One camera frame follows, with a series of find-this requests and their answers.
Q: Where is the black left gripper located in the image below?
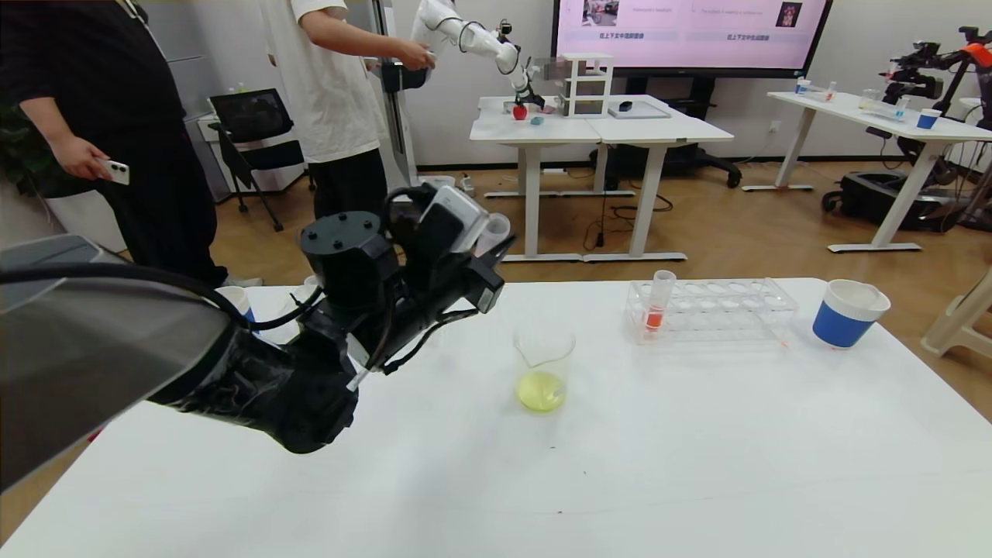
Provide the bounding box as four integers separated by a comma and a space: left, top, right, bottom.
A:
424, 233, 517, 320

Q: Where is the red pigment test tube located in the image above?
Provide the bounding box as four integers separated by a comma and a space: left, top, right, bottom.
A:
474, 213, 513, 258

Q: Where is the clear glass beaker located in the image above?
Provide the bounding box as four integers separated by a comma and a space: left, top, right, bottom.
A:
513, 319, 577, 414

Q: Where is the orange-red pigment test tube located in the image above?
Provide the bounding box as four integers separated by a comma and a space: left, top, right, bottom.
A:
643, 270, 677, 334

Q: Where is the clear acrylic test tube rack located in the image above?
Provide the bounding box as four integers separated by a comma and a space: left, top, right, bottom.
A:
625, 277, 800, 346
263, 275, 326, 346

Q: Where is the white desk with apple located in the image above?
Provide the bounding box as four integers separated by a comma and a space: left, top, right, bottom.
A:
470, 95, 636, 264

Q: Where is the white mobile robot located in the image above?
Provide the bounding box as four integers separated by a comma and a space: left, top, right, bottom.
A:
372, 0, 547, 195

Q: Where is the white drawer shelf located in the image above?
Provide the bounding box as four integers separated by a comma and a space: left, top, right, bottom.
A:
558, 53, 615, 119

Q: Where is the grey tray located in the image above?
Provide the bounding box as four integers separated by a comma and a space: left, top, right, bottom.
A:
608, 101, 672, 119

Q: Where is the white desk with tray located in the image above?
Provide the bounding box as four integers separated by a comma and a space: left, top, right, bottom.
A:
583, 95, 735, 263

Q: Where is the person in white shirt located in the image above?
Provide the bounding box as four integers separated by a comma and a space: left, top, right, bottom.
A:
260, 0, 436, 222

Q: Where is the blue and white paper cup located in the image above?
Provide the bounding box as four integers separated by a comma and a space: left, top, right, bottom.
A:
812, 279, 892, 350
215, 285, 257, 325

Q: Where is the black chair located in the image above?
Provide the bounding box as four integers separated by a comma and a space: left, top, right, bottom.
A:
208, 88, 317, 232

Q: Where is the grey cabinet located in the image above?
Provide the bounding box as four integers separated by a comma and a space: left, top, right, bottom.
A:
167, 0, 233, 202

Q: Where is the black background robot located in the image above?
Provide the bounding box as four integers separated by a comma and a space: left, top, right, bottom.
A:
821, 27, 992, 233

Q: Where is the long white desk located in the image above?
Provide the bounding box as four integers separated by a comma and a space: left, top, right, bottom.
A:
742, 91, 992, 254

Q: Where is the person in black clothes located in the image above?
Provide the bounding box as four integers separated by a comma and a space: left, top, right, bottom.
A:
0, 0, 264, 289

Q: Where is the white plastic stool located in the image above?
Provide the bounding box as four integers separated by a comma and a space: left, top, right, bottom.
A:
921, 267, 992, 359

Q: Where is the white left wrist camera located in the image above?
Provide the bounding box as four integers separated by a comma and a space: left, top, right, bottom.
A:
418, 184, 491, 255

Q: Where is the large wall monitor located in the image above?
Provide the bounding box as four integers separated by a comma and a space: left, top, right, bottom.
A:
552, 0, 834, 78

